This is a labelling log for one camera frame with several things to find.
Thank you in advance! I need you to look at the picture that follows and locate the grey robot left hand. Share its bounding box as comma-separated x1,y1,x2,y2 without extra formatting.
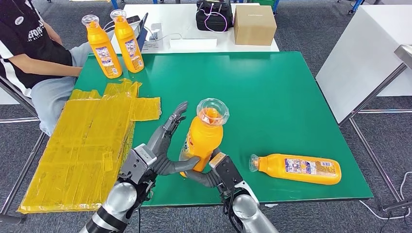
146,101,201,177

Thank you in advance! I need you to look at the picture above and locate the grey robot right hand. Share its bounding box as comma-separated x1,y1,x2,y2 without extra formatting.
184,168,223,189

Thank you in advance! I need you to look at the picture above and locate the orange detergent bottle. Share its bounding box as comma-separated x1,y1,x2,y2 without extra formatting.
179,98,230,178
249,153,342,185
109,9,145,74
81,14,123,80

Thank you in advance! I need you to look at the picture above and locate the yellow taped cardboard sheet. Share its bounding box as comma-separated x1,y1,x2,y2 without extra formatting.
17,79,162,215

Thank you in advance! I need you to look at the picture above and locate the white flat box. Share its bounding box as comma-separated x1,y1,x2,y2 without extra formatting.
170,38,218,51

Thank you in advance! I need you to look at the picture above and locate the green table board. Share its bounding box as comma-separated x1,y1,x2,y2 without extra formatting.
74,51,374,207

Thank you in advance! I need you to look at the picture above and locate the white paper stand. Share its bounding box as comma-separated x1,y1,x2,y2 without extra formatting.
142,23,164,51

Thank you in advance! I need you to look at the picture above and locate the tablet with blue cover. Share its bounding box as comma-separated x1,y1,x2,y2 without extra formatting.
135,13,149,51

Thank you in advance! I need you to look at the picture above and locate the black carry case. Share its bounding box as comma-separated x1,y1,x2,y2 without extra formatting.
195,0,234,33

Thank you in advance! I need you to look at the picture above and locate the brown cardboard box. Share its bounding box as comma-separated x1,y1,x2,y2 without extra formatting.
233,5,277,46

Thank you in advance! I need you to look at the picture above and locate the person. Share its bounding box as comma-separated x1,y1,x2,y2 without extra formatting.
0,0,113,137

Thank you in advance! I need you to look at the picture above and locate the green plastic crate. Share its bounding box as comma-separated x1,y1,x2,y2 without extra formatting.
248,0,278,7

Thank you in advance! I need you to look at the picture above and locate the white panel table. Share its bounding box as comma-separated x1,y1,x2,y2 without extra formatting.
316,4,412,125

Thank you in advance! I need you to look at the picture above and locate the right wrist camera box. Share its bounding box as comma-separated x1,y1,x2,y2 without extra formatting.
208,152,244,194

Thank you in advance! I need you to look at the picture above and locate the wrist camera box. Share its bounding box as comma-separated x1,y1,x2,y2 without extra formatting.
119,144,158,184
208,152,244,194

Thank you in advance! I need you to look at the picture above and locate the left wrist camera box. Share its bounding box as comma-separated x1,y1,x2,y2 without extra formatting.
119,144,158,184

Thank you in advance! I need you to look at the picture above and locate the blue metal rack frame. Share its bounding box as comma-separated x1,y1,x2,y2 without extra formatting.
153,0,245,5

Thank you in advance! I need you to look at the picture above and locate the pink white cable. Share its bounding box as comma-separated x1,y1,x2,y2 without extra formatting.
200,3,228,33

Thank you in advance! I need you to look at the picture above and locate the grey metal chair frame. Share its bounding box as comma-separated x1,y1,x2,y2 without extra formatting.
0,77,47,222

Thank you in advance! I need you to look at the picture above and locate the white floor cable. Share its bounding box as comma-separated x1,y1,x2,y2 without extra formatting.
359,171,412,222

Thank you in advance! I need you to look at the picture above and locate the grey metal table frame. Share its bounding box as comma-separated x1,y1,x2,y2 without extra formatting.
338,64,412,213

